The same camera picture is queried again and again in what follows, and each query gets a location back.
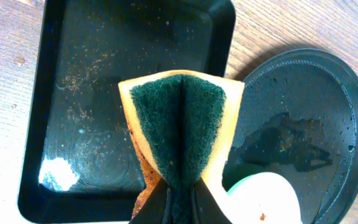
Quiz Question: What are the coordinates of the mint plate lower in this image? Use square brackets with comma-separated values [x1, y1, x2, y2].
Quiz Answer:
[227, 172, 302, 224]

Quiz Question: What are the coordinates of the black round serving tray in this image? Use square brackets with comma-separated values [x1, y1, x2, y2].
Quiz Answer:
[223, 49, 358, 223]

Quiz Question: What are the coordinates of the black rectangular water tray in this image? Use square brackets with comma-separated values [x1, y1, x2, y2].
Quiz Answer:
[17, 0, 236, 223]

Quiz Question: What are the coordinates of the yellow green scrub sponge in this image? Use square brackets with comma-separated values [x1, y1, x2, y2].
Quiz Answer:
[118, 70, 245, 223]

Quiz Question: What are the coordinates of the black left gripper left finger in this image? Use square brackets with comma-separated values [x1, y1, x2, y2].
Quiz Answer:
[129, 179, 170, 224]

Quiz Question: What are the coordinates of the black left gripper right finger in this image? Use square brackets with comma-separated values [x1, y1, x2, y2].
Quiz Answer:
[193, 179, 231, 224]

